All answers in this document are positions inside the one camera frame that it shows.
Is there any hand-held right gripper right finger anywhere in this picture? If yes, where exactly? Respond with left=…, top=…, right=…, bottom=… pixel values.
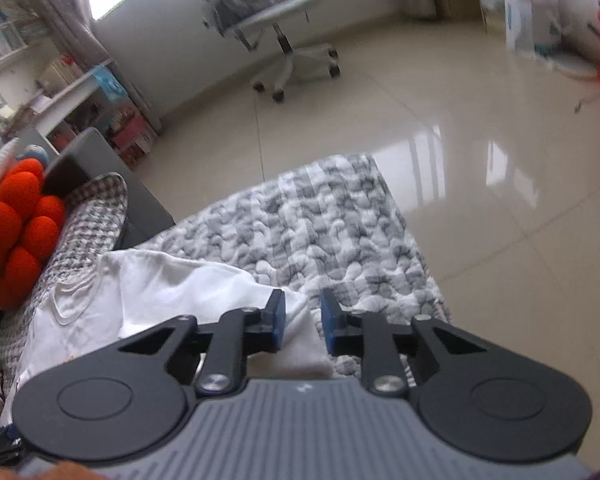
left=320, top=288, right=476, bottom=396

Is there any blue plush toy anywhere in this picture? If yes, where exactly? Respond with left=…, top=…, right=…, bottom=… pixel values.
left=17, top=144, right=48, bottom=164

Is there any grey curtain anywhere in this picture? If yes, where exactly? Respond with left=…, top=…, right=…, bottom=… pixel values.
left=15, top=0, right=163, bottom=136

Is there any orange pumpkin cushion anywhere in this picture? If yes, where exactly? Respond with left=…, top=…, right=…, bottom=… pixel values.
left=0, top=158, right=67, bottom=308

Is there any blue printed bag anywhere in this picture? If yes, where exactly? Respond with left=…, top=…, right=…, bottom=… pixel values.
left=92, top=65, right=131, bottom=107

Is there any grey checked quilted blanket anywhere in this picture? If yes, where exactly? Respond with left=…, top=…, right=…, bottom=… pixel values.
left=0, top=154, right=453, bottom=386

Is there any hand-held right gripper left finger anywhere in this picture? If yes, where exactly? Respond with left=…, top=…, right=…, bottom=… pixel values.
left=116, top=289, right=287, bottom=396

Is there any white bookshelf with books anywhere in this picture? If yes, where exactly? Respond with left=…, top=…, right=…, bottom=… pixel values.
left=0, top=0, right=158, bottom=166

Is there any white bear print shirt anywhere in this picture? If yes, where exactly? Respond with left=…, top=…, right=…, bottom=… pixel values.
left=15, top=250, right=333, bottom=401

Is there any grey sofa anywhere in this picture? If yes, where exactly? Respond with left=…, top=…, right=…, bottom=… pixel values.
left=0, top=127, right=176, bottom=361

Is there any white office chair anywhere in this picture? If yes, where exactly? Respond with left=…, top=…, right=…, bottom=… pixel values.
left=172, top=0, right=342, bottom=105

